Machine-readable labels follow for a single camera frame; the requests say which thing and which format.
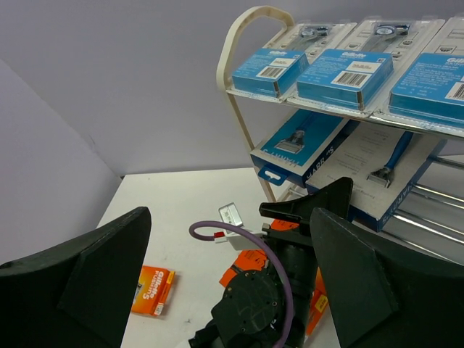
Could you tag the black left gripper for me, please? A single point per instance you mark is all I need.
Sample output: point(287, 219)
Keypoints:
point(271, 307)

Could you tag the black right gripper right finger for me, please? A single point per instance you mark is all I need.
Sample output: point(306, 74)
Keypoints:
point(383, 294)

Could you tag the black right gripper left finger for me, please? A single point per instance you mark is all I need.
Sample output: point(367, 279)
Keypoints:
point(78, 293)

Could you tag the grey Harry's box blue razor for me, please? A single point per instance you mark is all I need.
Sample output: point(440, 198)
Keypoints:
point(384, 163)

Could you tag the clear Gillette blister pack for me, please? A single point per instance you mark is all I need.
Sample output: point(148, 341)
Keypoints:
point(355, 78)
point(270, 74)

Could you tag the white Gillette Skinguard razor pack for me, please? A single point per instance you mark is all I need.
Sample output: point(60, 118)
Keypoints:
point(429, 94)

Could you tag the cream metal-rod shelf rack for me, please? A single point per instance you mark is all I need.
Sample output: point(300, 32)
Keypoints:
point(430, 218)

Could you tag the orange Gillette Fusion5 box middle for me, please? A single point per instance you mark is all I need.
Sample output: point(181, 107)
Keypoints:
point(318, 305)

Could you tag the orange gillette fusion5 box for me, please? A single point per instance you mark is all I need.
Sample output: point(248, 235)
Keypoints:
point(152, 291)
point(318, 305)
point(253, 259)

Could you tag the orange Gillette Fusion5 box left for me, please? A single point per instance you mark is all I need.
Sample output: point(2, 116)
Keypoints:
point(152, 291)

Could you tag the orange Gillette Fusion5 box right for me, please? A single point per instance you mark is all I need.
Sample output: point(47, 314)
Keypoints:
point(253, 259)

